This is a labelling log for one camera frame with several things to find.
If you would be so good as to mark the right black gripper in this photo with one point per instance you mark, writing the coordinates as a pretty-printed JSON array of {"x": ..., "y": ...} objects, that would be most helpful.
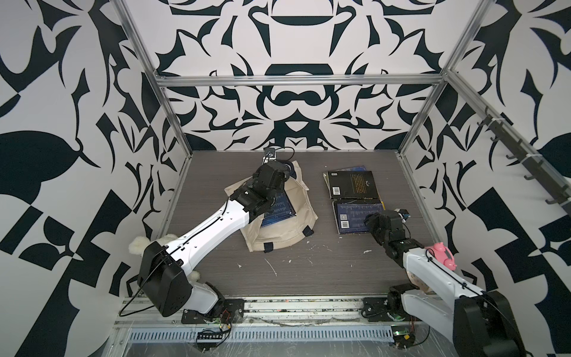
[{"x": 372, "y": 220}]

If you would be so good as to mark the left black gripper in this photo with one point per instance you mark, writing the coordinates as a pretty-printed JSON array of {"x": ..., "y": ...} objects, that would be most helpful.
[{"x": 253, "y": 181}]

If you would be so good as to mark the blue classics book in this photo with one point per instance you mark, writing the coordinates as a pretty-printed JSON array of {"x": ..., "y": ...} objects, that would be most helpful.
[
  {"x": 282, "y": 209},
  {"x": 350, "y": 214}
]

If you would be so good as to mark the black cover book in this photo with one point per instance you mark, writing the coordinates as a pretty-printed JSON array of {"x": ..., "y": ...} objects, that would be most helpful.
[{"x": 350, "y": 184}]

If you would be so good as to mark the cream canvas tote bag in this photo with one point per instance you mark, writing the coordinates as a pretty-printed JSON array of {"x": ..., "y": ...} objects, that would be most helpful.
[{"x": 280, "y": 235}]

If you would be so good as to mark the green landscape cover book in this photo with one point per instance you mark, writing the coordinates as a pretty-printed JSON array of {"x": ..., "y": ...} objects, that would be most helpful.
[{"x": 355, "y": 169}]

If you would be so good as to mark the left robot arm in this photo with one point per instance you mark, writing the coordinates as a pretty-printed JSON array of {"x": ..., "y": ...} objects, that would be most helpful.
[{"x": 165, "y": 269}]

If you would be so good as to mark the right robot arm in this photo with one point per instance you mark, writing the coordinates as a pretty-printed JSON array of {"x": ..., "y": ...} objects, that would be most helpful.
[{"x": 476, "y": 322}]

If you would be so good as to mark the pink alarm clock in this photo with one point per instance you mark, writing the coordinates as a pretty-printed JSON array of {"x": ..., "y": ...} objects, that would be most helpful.
[{"x": 443, "y": 255}]

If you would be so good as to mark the right electronics board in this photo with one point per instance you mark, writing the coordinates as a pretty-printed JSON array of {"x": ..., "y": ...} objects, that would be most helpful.
[{"x": 403, "y": 338}]

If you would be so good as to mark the electronics board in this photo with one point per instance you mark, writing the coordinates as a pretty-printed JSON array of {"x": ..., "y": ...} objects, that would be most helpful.
[
  {"x": 209, "y": 339},
  {"x": 403, "y": 338}
]

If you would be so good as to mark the white plush teddy bear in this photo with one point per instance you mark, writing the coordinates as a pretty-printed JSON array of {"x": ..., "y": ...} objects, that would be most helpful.
[{"x": 139, "y": 244}]

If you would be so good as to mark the left electronics board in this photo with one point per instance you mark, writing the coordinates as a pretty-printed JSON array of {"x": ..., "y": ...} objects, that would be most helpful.
[{"x": 209, "y": 339}]

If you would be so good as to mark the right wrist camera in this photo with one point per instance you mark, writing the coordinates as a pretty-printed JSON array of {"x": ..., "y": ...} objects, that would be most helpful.
[{"x": 403, "y": 213}]

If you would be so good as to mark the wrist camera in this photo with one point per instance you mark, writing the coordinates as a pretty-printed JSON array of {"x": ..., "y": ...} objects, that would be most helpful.
[
  {"x": 269, "y": 154},
  {"x": 403, "y": 213}
]

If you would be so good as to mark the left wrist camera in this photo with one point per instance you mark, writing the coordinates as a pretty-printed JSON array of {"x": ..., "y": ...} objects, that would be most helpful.
[{"x": 269, "y": 154}]

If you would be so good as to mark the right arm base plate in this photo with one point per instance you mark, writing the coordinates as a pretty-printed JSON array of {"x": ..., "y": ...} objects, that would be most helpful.
[{"x": 378, "y": 309}]

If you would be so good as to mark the aluminium front rail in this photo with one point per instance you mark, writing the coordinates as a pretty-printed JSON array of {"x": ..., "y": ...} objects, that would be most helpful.
[{"x": 266, "y": 310}]

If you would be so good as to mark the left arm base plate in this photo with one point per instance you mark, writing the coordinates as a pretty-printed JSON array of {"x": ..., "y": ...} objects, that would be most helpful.
[{"x": 229, "y": 311}]

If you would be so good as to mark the black wall hook rack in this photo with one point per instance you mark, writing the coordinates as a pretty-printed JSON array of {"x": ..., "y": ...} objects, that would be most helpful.
[{"x": 523, "y": 153}]

